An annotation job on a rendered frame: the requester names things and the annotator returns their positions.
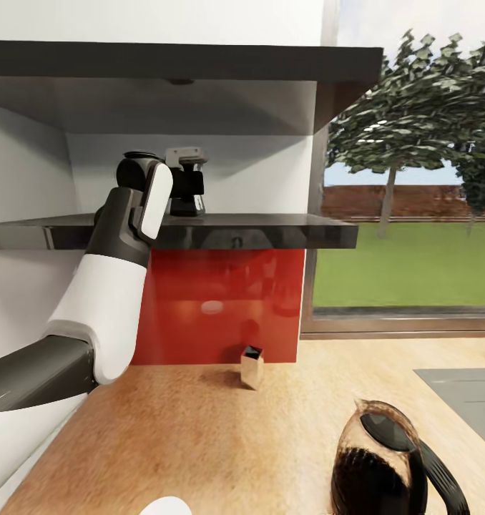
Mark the bottle of coffee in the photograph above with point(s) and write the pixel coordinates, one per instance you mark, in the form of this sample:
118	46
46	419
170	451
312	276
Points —
190	205

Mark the fixed window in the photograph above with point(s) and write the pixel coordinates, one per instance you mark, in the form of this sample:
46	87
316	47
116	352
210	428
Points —
406	163

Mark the water glass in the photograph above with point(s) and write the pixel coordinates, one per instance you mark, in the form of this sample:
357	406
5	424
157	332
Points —
251	367

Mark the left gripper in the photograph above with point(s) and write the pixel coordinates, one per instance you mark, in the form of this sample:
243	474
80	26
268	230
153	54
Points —
191	183

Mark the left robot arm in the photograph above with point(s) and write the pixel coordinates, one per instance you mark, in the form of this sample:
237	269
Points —
90	339

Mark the shelf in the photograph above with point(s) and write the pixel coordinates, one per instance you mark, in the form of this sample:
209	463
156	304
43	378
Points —
85	87
209	231

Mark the electric kettle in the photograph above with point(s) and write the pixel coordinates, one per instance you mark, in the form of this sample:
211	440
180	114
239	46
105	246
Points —
382	467

